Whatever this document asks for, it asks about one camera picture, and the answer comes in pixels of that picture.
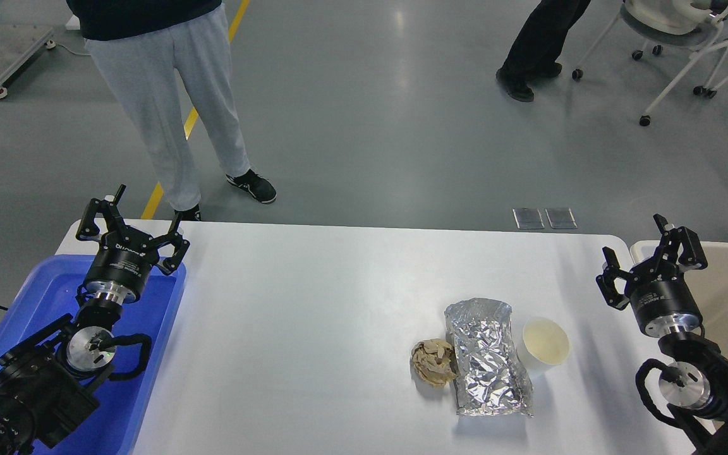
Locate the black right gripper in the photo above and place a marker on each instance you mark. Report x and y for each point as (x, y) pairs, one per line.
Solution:
(662, 301)

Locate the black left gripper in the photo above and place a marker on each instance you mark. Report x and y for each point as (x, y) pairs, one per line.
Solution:
(124, 260)

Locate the white paper cup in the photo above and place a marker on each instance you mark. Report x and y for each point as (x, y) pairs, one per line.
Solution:
(544, 345)

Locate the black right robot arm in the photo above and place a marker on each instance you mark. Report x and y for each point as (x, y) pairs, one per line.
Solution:
(691, 393)

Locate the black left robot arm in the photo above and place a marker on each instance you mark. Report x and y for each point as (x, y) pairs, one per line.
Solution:
(48, 380)

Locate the right metal floor plate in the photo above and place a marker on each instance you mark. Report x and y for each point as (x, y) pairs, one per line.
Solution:
(561, 218)

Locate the metal floor plate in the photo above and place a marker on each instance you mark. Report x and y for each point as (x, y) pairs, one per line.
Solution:
(561, 218)
(528, 218)

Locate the left metal floor plate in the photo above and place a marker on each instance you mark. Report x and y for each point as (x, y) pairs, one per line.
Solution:
(528, 218)

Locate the silver foil bag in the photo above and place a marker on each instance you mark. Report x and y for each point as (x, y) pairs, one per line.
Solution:
(490, 378)

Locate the person in grey trousers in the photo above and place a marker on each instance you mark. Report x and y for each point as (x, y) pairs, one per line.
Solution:
(141, 49)

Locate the person in black trousers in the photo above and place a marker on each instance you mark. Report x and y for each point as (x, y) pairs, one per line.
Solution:
(537, 46)

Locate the crumpled brown paper ball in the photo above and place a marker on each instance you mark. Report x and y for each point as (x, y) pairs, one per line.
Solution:
(434, 362)

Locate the white office chair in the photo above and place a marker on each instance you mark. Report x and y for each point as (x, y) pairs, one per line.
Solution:
(700, 27)

